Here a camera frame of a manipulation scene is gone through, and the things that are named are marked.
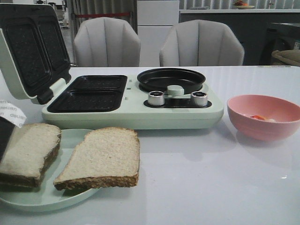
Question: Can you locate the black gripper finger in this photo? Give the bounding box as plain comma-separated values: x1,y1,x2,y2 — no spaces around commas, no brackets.
0,99,27,160

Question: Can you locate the bread slice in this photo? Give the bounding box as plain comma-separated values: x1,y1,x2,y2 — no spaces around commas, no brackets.
0,123,61,188
53,127,140,190

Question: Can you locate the green breakfast maker lid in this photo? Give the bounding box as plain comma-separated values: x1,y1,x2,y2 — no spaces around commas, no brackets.
0,3,71,105

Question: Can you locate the orange shrimp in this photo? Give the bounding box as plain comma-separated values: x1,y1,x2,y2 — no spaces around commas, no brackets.
250,115,267,121

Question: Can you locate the pink bowl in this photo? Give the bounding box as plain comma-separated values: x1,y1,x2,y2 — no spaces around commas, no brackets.
227,95,300,141

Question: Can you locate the green breakfast maker base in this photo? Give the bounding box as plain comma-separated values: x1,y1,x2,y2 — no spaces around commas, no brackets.
42,75,224,129

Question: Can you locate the green round plate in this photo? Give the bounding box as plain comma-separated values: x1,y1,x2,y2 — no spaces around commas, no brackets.
0,129,98,212

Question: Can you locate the left grey chair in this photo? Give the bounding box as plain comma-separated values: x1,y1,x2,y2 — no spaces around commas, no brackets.
74,17,141,67

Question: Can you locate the grey chair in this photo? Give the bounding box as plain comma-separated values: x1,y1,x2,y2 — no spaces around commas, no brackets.
74,17,141,67
159,20,245,67

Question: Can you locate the red barrier tape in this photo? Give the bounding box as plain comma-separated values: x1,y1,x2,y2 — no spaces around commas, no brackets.
74,12,131,18

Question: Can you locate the left silver control knob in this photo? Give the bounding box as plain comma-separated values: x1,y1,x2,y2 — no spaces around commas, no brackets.
147,91,165,106

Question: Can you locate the silver control knob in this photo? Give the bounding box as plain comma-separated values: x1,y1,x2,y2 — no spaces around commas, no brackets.
147,91,165,106
190,91,208,107

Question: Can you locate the white cabinet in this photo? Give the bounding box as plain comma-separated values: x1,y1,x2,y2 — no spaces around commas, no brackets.
137,0,180,67

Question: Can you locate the black round frying pan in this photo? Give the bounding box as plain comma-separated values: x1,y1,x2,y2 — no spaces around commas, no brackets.
137,67,206,94

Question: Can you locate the right silver control knob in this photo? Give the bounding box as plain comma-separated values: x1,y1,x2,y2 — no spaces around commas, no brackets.
190,91,208,107

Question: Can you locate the right grey chair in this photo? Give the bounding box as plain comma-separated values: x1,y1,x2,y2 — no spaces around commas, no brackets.
159,20,245,67

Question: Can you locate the fruit plate on counter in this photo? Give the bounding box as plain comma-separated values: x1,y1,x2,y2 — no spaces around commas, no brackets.
233,0,255,9

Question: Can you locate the dark counter with white top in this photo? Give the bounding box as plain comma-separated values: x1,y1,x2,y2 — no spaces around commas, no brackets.
180,9,300,66

